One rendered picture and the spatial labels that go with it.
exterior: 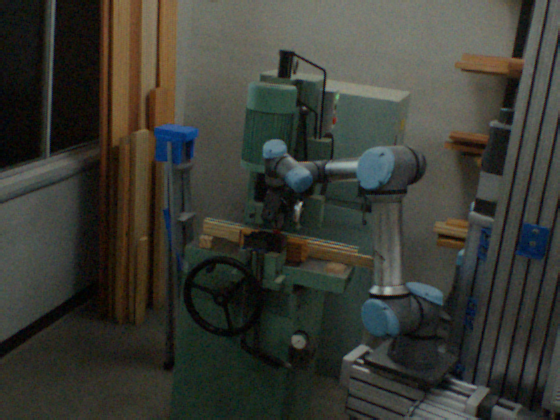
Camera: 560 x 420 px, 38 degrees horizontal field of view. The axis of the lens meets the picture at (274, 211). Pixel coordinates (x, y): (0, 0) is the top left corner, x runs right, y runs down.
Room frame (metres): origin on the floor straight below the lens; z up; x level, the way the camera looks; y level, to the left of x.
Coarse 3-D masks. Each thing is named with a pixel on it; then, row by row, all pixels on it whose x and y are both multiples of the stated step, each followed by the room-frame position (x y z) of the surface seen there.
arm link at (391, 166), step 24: (360, 168) 2.21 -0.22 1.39; (384, 168) 2.15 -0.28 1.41; (408, 168) 2.21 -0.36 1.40; (384, 192) 2.16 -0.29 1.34; (384, 216) 2.17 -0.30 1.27; (384, 240) 2.15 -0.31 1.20; (384, 264) 2.14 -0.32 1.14; (384, 288) 2.13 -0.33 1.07; (408, 288) 2.16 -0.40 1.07; (384, 312) 2.08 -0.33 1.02; (408, 312) 2.12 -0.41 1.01; (384, 336) 2.09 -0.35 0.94
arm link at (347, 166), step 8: (416, 152) 2.26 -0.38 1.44; (328, 160) 2.56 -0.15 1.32; (336, 160) 2.53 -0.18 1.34; (344, 160) 2.50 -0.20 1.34; (352, 160) 2.47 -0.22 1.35; (424, 160) 2.27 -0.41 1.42; (320, 168) 2.54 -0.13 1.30; (328, 168) 2.52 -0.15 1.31; (336, 168) 2.50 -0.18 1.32; (344, 168) 2.47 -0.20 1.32; (352, 168) 2.45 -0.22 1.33; (424, 168) 2.26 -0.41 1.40; (320, 176) 2.54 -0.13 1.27; (328, 176) 2.53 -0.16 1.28; (336, 176) 2.50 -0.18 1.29; (344, 176) 2.48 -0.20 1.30; (352, 176) 2.45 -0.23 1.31
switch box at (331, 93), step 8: (328, 88) 3.20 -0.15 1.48; (320, 96) 3.14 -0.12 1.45; (328, 96) 3.13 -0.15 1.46; (336, 96) 3.16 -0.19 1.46; (320, 104) 3.14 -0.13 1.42; (328, 104) 3.13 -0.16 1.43; (320, 112) 3.14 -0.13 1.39; (328, 112) 3.13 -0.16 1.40; (336, 112) 3.21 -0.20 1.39; (328, 120) 3.13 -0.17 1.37; (328, 128) 3.13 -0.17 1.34
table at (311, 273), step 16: (224, 240) 2.91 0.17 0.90; (192, 256) 2.79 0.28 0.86; (208, 256) 2.78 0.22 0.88; (288, 272) 2.70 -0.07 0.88; (304, 272) 2.69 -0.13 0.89; (320, 272) 2.68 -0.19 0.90; (352, 272) 2.79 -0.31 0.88; (272, 288) 2.62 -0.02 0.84; (320, 288) 2.67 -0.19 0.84; (336, 288) 2.66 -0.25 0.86
